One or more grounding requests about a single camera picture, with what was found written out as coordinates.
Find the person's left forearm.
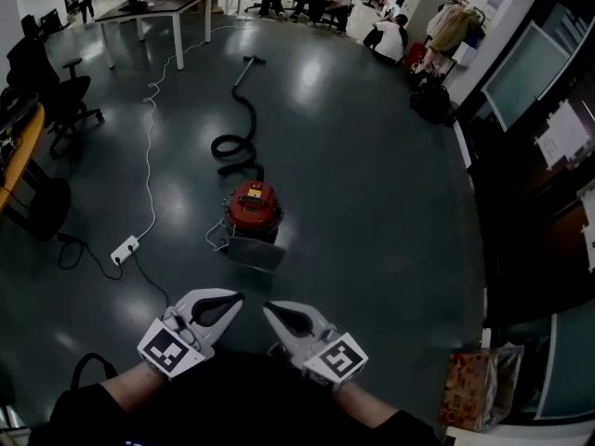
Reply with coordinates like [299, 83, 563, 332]
[99, 362, 165, 411]

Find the black cable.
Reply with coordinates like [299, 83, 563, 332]
[132, 251, 173, 307]
[55, 232, 125, 281]

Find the black vacuum hose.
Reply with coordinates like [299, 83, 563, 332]
[211, 81, 266, 181]

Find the person's right forearm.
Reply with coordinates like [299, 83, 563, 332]
[332, 381, 406, 429]

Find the dark-topped table with white legs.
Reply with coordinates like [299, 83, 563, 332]
[95, 0, 216, 72]

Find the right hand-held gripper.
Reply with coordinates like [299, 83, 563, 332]
[261, 299, 369, 393]

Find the red vacuum cleaner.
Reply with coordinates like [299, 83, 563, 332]
[222, 178, 285, 246]

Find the white paper sheet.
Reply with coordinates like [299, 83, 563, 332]
[532, 98, 595, 174]
[575, 183, 595, 276]

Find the black looped strap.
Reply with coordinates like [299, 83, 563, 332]
[69, 352, 119, 392]

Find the white-framed glass panel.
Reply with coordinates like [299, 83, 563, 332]
[481, 19, 574, 135]

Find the round wooden table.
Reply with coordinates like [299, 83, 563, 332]
[0, 91, 73, 243]

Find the rack of hanging clothes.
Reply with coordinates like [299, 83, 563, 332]
[425, 0, 487, 65]

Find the black office chair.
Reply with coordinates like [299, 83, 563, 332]
[7, 14, 105, 160]

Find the metal vacuum wand with nozzle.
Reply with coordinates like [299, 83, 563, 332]
[231, 53, 268, 94]

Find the person's black clothing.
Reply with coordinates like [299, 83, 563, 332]
[27, 350, 448, 446]

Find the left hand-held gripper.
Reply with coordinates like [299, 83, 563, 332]
[137, 287, 246, 381]

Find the white vacuum power cable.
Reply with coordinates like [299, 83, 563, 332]
[205, 218, 233, 253]

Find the white power strip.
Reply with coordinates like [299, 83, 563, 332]
[110, 234, 141, 266]

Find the clear plastic bag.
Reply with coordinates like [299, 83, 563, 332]
[483, 341, 527, 429]

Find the black backpack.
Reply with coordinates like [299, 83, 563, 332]
[408, 74, 455, 125]

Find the white extension cord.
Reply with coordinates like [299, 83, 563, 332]
[137, 14, 255, 245]

